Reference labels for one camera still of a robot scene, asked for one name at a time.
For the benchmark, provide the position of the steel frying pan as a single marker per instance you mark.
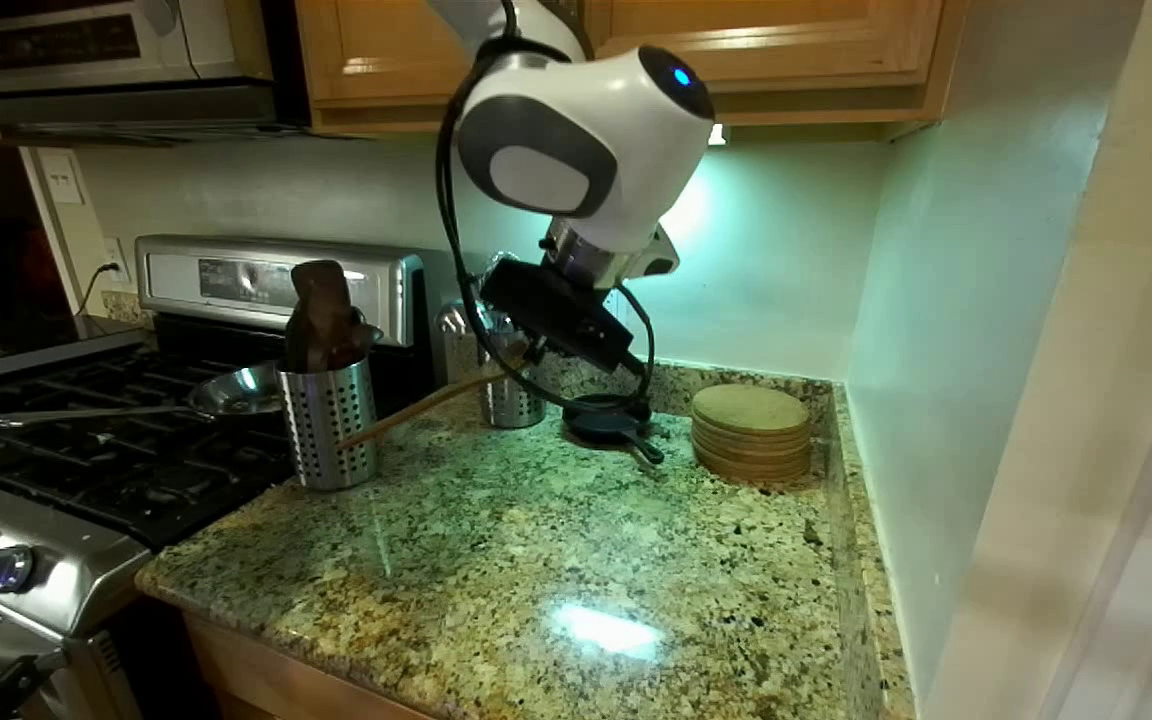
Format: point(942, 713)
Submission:
point(222, 399)

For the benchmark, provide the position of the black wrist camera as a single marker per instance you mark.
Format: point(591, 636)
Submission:
point(553, 306)

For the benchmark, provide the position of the stainless steel gas stove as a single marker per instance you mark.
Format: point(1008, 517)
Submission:
point(85, 504)

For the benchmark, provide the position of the wooden upper cabinet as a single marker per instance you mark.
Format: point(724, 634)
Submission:
point(883, 65)

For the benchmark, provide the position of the perforated wooden spoon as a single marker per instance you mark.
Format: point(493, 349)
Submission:
point(418, 411)

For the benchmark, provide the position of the perforated metal utensil container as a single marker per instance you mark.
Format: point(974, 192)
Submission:
point(324, 411)

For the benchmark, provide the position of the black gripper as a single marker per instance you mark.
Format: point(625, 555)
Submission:
point(510, 342)

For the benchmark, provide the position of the dark wooden spatula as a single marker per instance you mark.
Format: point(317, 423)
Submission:
point(324, 330)

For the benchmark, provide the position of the wooden base cabinet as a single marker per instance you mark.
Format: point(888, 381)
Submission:
point(257, 682)

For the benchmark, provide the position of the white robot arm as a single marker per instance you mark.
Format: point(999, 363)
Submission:
point(595, 145)

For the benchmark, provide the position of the small cast iron skillet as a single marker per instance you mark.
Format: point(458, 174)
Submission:
point(614, 423)

